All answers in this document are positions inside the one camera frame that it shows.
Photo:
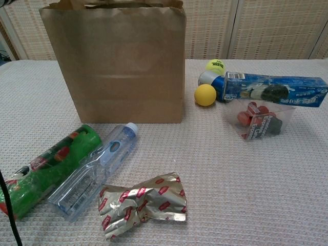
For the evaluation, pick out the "white woven fringed tablecloth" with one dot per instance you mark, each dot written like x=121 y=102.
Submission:
x=230 y=179

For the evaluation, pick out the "woven folding screen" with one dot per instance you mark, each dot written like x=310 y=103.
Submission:
x=256 y=25

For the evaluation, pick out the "brown paper bag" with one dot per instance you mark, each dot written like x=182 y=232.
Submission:
x=120 y=71

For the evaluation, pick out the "green snack packet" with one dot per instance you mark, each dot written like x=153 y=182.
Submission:
x=51 y=164

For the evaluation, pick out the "blue silver drink can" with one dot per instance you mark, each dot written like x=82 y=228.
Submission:
x=210 y=78

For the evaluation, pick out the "yellow-green tennis ball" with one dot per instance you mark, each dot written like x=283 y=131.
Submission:
x=214 y=66

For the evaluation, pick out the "clear plastic water bottle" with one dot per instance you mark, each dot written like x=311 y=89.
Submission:
x=84 y=184

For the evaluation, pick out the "blue cookie box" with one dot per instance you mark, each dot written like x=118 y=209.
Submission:
x=294 y=89

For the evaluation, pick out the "clear plastic box red contents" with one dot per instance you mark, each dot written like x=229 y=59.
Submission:
x=256 y=120

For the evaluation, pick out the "yellow foam ball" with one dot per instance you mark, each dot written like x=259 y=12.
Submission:
x=205 y=94

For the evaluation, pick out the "silver snack wrapper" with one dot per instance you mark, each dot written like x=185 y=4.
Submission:
x=143 y=202

